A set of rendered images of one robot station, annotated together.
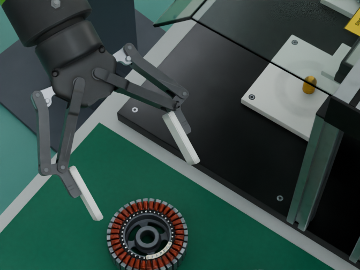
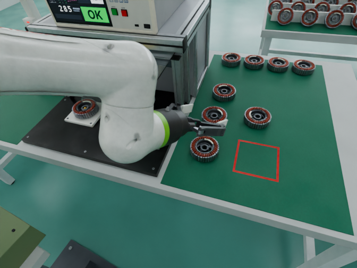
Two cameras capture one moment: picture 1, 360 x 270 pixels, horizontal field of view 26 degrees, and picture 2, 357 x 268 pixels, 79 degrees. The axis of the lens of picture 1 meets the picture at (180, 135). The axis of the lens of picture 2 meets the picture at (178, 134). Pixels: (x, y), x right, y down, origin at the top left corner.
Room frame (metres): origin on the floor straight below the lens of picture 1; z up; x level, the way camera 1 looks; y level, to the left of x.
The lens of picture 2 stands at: (0.64, 0.53, 1.45)
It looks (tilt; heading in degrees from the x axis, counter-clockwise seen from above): 48 degrees down; 257
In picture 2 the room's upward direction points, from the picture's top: 5 degrees counter-clockwise
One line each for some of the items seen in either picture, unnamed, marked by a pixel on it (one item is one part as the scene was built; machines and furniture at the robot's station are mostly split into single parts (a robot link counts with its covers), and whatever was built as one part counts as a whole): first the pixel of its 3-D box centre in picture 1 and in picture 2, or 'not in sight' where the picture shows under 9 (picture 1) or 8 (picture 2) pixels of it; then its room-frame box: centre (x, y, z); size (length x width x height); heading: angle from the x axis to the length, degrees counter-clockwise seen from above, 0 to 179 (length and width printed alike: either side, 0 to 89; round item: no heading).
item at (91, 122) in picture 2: not in sight; (87, 112); (0.87, -0.34, 0.78); 0.15 x 0.15 x 0.01; 55
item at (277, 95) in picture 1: (308, 90); not in sight; (0.67, -0.20, 0.78); 0.15 x 0.15 x 0.01; 55
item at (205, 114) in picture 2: not in sight; (214, 116); (0.32, -0.11, 0.77); 0.11 x 0.11 x 0.04
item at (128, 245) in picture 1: (147, 238); (204, 148); (0.43, 0.04, 0.77); 0.11 x 0.11 x 0.04
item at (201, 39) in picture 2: not in sight; (200, 53); (0.28, -0.41, 0.91); 0.28 x 0.03 x 0.32; 55
